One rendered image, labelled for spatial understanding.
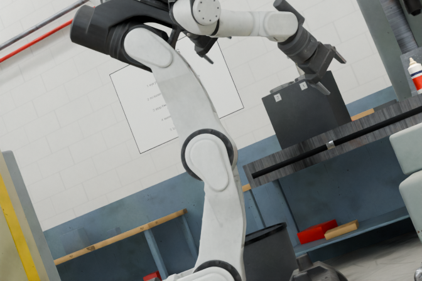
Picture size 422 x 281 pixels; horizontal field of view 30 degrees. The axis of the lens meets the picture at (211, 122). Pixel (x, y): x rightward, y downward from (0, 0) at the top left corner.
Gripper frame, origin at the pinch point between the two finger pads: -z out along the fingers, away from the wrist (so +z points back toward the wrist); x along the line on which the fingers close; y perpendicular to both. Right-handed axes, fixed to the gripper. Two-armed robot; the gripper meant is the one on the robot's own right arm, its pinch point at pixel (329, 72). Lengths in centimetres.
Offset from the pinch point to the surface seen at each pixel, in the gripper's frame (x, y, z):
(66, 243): -73, 542, -223
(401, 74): 31, 29, -50
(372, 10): 47, 38, -32
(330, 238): 30, 296, -300
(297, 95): -0.5, 28.5, -14.5
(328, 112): -1.7, 18.9, -21.5
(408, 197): -24.8, -29.2, -19.2
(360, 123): -3.6, 4.5, -22.5
